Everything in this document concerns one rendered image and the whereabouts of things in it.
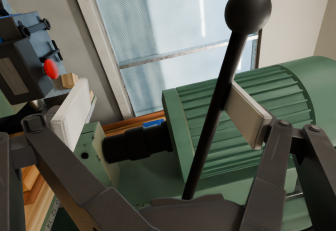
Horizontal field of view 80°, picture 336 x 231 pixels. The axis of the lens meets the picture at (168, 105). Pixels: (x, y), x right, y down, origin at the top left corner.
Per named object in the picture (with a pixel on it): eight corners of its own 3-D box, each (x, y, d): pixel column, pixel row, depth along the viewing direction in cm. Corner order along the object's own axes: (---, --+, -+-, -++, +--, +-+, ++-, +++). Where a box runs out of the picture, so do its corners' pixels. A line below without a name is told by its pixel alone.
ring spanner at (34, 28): (44, 17, 36) (47, 17, 36) (50, 29, 37) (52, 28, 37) (16, 26, 27) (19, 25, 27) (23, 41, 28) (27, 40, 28)
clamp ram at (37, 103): (9, 75, 38) (57, 64, 38) (30, 108, 41) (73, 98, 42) (-24, 97, 30) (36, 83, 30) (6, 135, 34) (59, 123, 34)
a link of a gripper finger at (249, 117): (263, 117, 14) (273, 117, 14) (226, 78, 20) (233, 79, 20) (252, 150, 15) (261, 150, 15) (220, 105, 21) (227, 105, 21)
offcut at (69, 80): (69, 88, 63) (80, 86, 63) (62, 86, 59) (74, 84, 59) (67, 77, 63) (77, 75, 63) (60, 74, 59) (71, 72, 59)
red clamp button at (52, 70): (47, 57, 31) (53, 56, 31) (56, 75, 32) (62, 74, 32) (39, 63, 28) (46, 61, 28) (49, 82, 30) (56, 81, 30)
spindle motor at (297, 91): (155, 77, 42) (299, 44, 43) (170, 140, 51) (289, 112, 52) (167, 126, 27) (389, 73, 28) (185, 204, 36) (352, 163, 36)
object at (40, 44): (14, 14, 34) (46, 7, 34) (46, 73, 40) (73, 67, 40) (-45, 25, 23) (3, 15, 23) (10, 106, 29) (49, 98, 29)
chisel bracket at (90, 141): (55, 129, 39) (99, 119, 39) (84, 178, 46) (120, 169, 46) (39, 157, 32) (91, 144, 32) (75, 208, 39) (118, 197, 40)
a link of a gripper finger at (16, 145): (47, 171, 11) (-12, 174, 11) (72, 121, 16) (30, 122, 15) (41, 151, 11) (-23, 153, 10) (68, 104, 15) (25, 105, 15)
